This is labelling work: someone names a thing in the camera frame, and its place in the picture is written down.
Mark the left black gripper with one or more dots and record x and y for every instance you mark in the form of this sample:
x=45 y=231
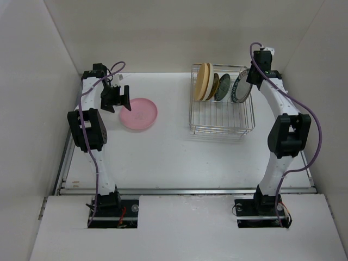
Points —
x=107 y=105

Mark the pink plastic plate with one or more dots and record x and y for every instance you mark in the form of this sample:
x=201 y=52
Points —
x=143 y=114

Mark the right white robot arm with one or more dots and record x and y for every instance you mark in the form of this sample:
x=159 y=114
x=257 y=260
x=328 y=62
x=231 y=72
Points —
x=288 y=135

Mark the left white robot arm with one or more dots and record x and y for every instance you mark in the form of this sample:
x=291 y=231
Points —
x=90 y=134

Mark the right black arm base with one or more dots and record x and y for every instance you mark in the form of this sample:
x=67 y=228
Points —
x=248 y=216

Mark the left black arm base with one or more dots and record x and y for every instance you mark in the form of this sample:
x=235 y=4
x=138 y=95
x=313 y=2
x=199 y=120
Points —
x=123 y=217

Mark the tan yellow plate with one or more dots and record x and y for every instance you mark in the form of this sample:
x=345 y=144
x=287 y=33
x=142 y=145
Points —
x=201 y=82

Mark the white plate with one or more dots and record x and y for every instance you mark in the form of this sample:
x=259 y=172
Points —
x=210 y=81

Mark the brown gold plate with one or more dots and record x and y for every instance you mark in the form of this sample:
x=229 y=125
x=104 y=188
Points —
x=214 y=86

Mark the dark green plate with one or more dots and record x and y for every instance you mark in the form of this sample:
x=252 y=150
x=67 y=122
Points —
x=223 y=88

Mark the blue rimmed grey plate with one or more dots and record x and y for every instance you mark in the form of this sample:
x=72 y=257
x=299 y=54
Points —
x=241 y=88

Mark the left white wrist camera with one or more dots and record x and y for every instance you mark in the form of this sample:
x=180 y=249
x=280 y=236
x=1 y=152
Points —
x=117 y=78

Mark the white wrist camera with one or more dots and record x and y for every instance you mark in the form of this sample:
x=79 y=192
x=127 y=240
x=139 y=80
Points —
x=271 y=50
x=117 y=78

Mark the front aluminium rail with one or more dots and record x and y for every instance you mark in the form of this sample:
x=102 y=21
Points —
x=210 y=191

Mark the metal wire dish rack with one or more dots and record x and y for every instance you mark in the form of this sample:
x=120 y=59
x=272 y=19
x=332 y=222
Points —
x=222 y=117

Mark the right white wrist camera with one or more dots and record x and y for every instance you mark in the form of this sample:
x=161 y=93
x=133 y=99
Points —
x=271 y=50

